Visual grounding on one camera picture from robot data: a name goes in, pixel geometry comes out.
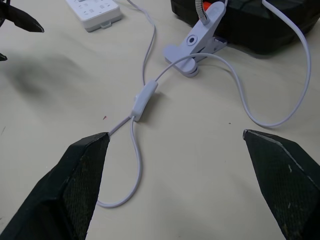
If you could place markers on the white clip lamp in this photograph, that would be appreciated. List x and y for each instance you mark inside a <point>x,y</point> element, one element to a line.
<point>200,37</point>

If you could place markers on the black plastic case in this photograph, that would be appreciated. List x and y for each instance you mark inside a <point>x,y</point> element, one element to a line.
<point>262,30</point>

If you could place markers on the white power strip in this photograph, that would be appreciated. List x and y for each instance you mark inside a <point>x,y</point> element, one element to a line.
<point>96,15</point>

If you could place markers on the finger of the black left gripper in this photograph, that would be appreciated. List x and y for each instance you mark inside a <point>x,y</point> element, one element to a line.
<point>2,57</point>
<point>23,20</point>

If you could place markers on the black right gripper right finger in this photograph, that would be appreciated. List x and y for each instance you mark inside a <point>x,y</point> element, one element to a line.
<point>292,190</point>

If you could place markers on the small orange part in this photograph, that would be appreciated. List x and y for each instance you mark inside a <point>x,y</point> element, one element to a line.
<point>206,5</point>

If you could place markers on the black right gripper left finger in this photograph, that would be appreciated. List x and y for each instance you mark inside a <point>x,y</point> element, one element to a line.
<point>50,200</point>

